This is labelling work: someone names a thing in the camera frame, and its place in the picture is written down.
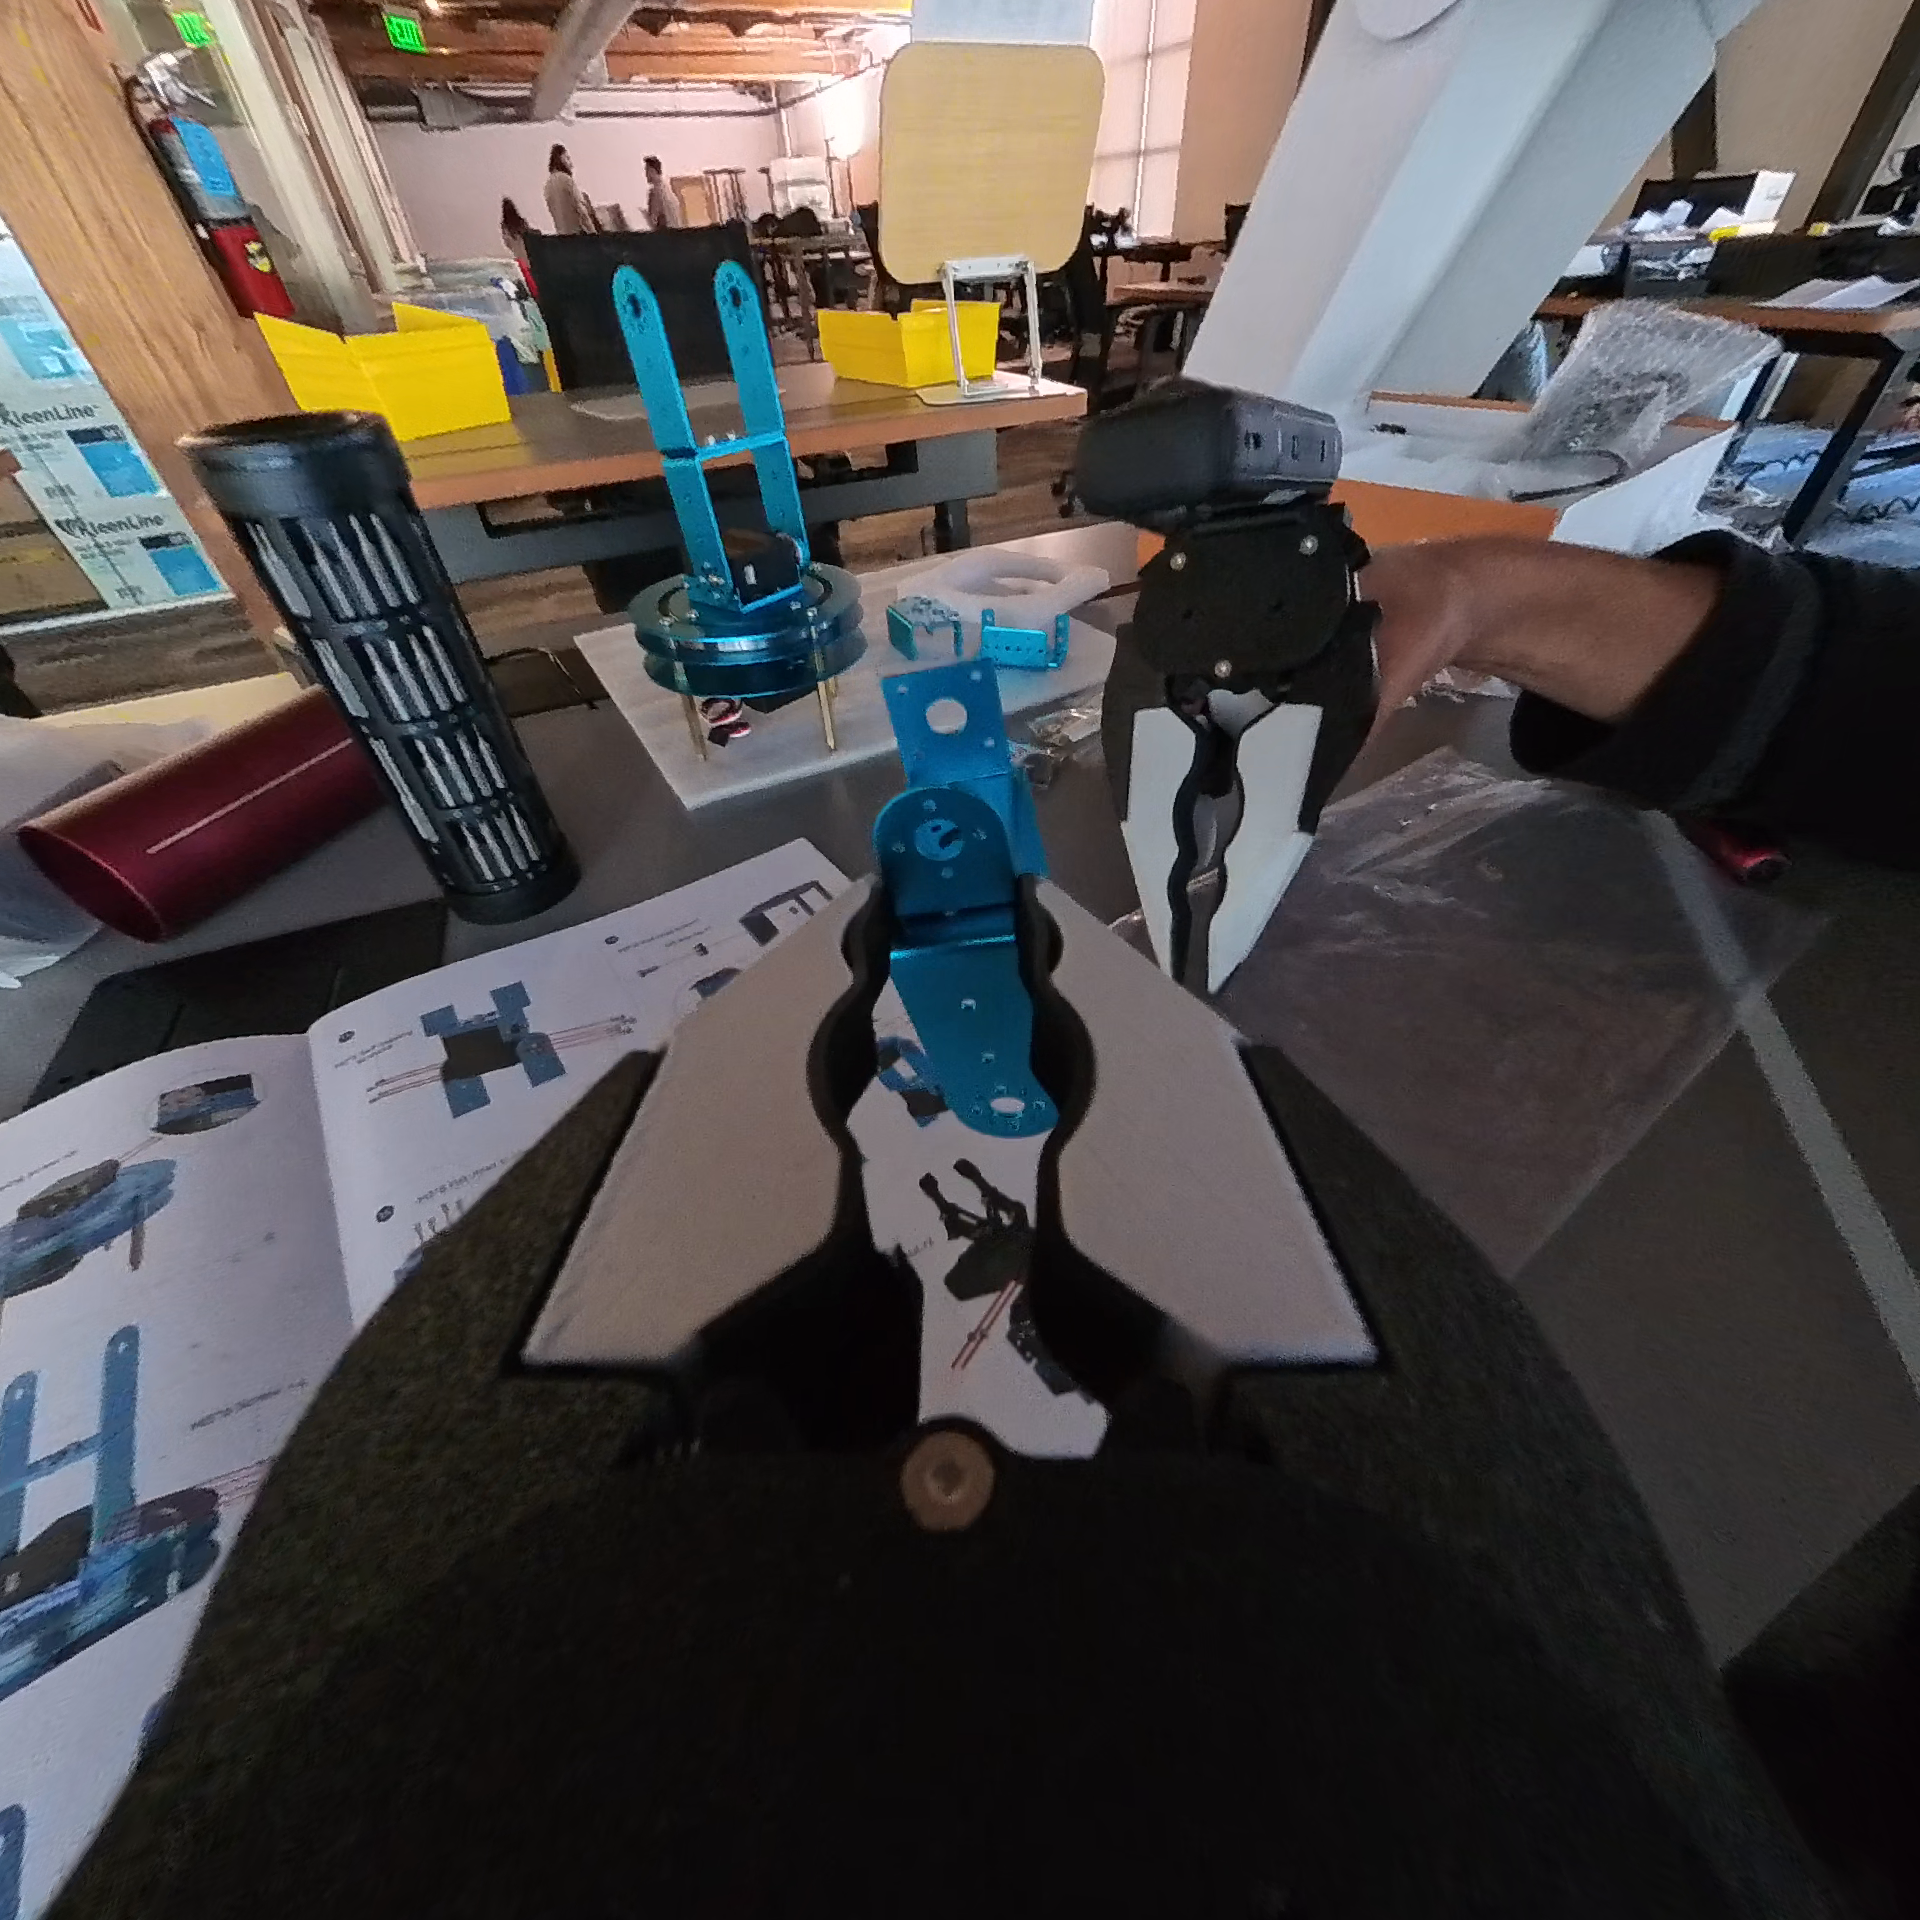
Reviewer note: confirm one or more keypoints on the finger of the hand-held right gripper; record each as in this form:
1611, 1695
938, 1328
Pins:
1154, 794
1274, 781

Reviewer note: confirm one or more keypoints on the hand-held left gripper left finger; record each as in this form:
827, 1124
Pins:
674, 1185

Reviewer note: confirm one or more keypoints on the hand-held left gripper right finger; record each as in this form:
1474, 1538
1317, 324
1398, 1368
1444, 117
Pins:
1230, 1185

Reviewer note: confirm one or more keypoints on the blue metal bracket assembly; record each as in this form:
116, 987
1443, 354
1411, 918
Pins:
961, 1005

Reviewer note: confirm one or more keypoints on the clear plastic bag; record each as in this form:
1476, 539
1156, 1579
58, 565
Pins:
1501, 974

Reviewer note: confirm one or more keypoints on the blue toy robot arm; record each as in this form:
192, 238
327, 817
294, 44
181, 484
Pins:
734, 600

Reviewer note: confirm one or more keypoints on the grey desk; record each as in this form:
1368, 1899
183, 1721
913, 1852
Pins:
1651, 1201

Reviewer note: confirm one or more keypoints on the person's right hand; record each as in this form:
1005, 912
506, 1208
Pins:
1545, 622

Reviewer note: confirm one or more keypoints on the scattered small parts bags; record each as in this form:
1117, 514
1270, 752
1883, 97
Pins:
1058, 742

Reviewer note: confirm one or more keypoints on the white foam packing piece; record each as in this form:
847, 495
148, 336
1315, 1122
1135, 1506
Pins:
1035, 579

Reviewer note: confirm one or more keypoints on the white foam slab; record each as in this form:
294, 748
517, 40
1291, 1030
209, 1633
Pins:
930, 720

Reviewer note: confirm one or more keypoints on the yellow plastic bin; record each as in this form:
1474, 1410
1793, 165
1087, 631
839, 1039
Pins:
900, 345
404, 369

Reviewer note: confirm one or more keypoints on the bag of black parts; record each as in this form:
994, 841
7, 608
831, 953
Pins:
1635, 391

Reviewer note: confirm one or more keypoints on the assembly instruction manual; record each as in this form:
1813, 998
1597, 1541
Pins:
225, 1201

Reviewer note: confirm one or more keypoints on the orange cardboard box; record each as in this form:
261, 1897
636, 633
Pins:
1425, 181

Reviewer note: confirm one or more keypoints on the slim red metal cylinder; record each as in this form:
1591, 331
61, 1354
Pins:
1749, 855

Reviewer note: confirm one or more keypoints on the dark grey flat case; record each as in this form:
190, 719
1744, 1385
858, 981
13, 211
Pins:
225, 974

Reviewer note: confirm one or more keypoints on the rounded wooden board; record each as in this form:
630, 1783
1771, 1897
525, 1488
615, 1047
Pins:
991, 151

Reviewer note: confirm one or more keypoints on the large red striped tube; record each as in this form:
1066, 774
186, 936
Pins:
211, 819

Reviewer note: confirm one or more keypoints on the black cylindrical bit holder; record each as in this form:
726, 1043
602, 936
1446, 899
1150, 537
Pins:
391, 661

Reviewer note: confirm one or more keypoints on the cluttered wooden table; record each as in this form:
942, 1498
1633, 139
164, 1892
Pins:
1845, 322

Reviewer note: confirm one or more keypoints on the white crumpled plastic sheet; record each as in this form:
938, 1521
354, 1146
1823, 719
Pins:
44, 870

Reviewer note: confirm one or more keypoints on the black screen panel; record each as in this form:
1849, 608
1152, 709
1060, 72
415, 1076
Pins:
600, 315

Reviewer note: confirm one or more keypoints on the person's dark clothing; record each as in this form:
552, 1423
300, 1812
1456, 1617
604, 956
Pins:
1845, 1725

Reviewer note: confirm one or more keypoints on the blue white window poster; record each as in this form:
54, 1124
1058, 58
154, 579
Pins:
90, 451

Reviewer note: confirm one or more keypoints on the red fire extinguisher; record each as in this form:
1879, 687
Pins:
241, 255

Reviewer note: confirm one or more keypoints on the blue perforated plate bracket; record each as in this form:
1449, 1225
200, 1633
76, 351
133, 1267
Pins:
1029, 642

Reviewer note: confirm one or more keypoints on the small teal metal bracket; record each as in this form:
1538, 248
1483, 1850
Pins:
922, 622

